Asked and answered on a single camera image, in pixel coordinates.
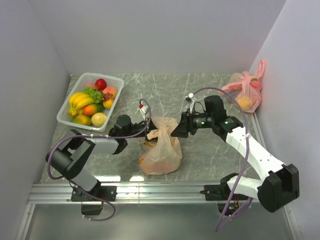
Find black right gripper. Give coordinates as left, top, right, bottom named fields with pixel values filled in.
left=170, top=108, right=215, bottom=138

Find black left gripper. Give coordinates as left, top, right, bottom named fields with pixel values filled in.
left=124, top=118, right=169, bottom=143

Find translucent orange plastic bag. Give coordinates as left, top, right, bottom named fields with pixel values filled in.
left=138, top=116, right=182, bottom=175

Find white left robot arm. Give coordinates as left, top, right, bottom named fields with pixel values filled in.
left=46, top=114, right=157, bottom=201

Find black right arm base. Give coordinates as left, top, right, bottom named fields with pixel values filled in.
left=199, top=184, right=248, bottom=217

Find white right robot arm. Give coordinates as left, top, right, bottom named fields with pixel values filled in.
left=171, top=95, right=300, bottom=213

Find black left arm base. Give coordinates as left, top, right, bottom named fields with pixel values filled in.
left=69, top=182, right=117, bottom=222

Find fake small red grapes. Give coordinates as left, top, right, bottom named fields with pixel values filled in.
left=102, top=92, right=113, bottom=101

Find fake peach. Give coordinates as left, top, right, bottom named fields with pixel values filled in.
left=102, top=86, right=117, bottom=100

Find fake mango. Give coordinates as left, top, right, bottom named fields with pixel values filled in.
left=83, top=103, right=104, bottom=116

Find fake green grape bunch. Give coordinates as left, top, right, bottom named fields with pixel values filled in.
left=83, top=86, right=103, bottom=104

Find fake red apple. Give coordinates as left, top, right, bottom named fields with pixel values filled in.
left=94, top=78, right=107, bottom=91

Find fake yellow banana bunch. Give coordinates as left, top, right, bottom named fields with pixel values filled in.
left=68, top=92, right=95, bottom=119

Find pink tied fruit bag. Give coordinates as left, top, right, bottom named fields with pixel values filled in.
left=222, top=59, right=266, bottom=113

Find white plastic fruit basket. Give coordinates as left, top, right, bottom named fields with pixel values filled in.
left=56, top=73, right=124, bottom=132

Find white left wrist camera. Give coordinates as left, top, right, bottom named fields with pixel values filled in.
left=139, top=104, right=150, bottom=120

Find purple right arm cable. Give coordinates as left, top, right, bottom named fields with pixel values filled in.
left=191, top=86, right=253, bottom=232

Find aluminium table edge rail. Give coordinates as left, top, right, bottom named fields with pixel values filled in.
left=16, top=182, right=303, bottom=240

